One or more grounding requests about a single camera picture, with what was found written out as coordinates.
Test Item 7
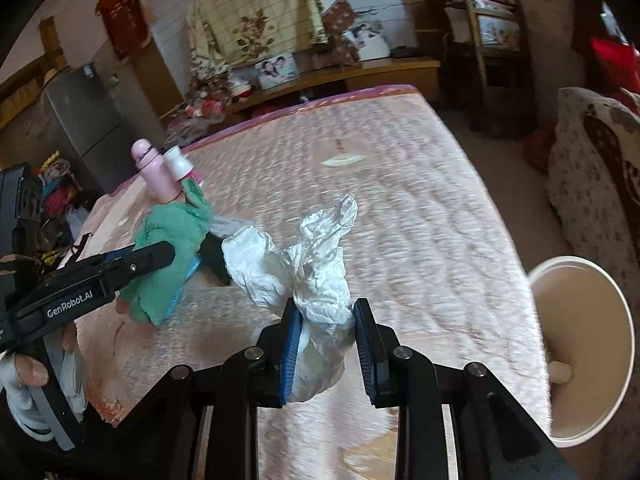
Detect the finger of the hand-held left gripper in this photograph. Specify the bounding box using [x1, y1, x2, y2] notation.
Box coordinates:
[200, 212, 242, 286]
[10, 240, 176, 347]

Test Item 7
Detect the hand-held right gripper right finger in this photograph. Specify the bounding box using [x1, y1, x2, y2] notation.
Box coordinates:
[352, 298, 576, 480]

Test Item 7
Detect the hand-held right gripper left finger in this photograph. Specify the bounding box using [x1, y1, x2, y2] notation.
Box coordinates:
[150, 299, 304, 480]

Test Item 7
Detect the green cloth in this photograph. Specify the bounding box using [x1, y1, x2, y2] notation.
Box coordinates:
[122, 180, 215, 328]

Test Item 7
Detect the white paper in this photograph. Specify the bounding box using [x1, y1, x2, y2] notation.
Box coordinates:
[221, 194, 360, 403]

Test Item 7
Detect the white plastic bucket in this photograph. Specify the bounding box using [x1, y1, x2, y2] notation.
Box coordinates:
[527, 256, 635, 448]

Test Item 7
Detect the person's left hand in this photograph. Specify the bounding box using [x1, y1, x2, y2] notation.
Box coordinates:
[0, 320, 91, 453]

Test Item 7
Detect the pile of clothes and bags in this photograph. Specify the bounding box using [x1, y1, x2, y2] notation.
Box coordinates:
[32, 150, 88, 261]

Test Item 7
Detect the pink bottle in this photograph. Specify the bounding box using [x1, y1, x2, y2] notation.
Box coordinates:
[131, 138, 182, 204]

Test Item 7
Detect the white jar with pink label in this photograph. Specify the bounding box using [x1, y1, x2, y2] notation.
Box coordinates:
[164, 146, 203, 186]

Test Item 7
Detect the grey refrigerator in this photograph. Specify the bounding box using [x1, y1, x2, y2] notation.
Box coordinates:
[42, 62, 126, 196]

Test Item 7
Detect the pink quilted bed cover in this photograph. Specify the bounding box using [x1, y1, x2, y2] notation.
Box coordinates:
[75, 84, 553, 480]

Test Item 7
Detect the pile of plastic bags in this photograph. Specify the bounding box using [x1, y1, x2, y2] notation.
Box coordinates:
[165, 75, 256, 141]

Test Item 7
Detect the white oval label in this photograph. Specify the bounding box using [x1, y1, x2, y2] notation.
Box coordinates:
[320, 152, 368, 168]

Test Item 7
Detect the small white scrap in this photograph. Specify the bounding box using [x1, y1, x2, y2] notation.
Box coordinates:
[547, 357, 573, 386]

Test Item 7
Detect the framed photo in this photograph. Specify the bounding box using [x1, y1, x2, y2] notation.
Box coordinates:
[255, 51, 301, 91]

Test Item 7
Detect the yellow floral cloth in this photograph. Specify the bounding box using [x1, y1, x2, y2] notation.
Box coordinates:
[186, 0, 331, 68]

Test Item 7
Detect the white plastic bag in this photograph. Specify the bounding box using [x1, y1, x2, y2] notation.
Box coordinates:
[345, 20, 391, 61]

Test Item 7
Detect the red cloth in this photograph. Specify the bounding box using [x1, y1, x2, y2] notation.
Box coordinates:
[522, 125, 558, 173]

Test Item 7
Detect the brown floral cloth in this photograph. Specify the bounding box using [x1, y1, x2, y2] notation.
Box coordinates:
[320, 0, 371, 66]

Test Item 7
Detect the sofa with floral cover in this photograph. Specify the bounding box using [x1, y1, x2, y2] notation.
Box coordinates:
[545, 86, 640, 281]

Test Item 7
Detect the wooden shelf rack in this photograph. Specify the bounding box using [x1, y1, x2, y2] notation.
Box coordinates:
[425, 0, 538, 136]

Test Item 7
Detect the red bag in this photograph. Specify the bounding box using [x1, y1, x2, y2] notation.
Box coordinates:
[590, 37, 640, 93]

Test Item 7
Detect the red wall hanging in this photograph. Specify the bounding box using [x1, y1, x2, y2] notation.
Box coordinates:
[95, 0, 151, 61]

